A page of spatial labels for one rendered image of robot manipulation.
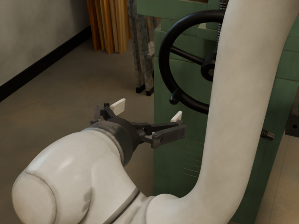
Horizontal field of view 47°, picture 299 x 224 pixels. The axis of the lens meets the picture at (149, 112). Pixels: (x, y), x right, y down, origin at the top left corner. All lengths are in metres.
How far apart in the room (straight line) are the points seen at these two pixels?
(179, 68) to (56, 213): 0.77
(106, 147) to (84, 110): 1.58
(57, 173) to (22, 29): 1.94
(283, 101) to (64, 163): 0.80
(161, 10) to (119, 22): 1.49
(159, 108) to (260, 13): 0.93
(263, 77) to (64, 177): 0.25
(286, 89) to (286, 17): 0.76
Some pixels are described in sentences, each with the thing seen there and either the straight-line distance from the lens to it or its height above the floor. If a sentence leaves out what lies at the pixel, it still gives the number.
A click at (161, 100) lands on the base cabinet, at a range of 1.19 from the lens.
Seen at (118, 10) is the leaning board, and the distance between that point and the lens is 2.48.
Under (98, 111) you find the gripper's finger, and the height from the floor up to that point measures 0.81.
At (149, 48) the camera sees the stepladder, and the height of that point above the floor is 0.27.
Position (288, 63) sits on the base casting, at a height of 0.76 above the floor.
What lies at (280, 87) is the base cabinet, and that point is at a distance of 1.08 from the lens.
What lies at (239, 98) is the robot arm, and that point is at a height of 1.05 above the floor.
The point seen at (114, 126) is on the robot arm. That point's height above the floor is 0.88.
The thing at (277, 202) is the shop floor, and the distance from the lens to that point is 1.66.
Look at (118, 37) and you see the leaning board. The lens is 2.57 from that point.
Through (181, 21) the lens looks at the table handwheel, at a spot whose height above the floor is 0.92.
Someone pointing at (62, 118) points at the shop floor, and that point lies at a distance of 2.04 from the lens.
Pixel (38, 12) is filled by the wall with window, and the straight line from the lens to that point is 2.41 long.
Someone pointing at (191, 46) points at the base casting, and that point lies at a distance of 1.06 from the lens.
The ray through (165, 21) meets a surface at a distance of 1.05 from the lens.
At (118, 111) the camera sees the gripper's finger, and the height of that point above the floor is 0.77.
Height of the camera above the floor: 1.24
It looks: 38 degrees down
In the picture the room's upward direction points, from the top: straight up
